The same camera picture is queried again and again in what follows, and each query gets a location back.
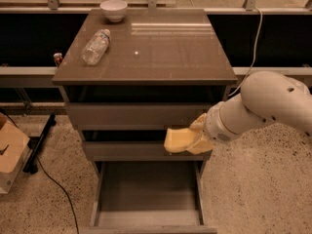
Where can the black floor stand bar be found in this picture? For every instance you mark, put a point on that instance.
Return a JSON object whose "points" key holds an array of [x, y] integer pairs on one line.
{"points": [[36, 144]]}

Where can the cardboard box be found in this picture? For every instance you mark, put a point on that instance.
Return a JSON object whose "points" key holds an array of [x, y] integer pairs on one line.
{"points": [[13, 151]]}

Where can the grey drawer cabinet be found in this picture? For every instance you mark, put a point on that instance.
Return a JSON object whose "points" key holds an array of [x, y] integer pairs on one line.
{"points": [[154, 56]]}

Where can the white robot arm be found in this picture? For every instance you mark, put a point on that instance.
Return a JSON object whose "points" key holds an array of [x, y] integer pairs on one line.
{"points": [[265, 98]]}

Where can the white ceramic bowl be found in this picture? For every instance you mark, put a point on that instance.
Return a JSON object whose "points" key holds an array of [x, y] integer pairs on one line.
{"points": [[114, 10]]}

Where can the yellow sponge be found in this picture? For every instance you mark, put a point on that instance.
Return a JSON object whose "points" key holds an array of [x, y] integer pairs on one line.
{"points": [[177, 140]]}

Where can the clear plastic water bottle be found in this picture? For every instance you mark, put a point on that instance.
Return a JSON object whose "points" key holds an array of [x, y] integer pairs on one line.
{"points": [[96, 47]]}

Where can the grey open bottom drawer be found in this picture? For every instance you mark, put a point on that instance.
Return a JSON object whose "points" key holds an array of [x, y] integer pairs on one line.
{"points": [[149, 198]]}

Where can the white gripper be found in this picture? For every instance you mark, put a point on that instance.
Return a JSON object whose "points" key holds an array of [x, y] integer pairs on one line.
{"points": [[215, 125]]}

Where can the grey top drawer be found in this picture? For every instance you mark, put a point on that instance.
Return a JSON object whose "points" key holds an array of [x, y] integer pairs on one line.
{"points": [[133, 116]]}

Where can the grey middle drawer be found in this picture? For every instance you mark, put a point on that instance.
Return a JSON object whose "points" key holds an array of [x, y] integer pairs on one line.
{"points": [[136, 151]]}

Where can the red soda can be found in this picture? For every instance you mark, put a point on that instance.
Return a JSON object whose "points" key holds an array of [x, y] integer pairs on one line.
{"points": [[58, 59]]}

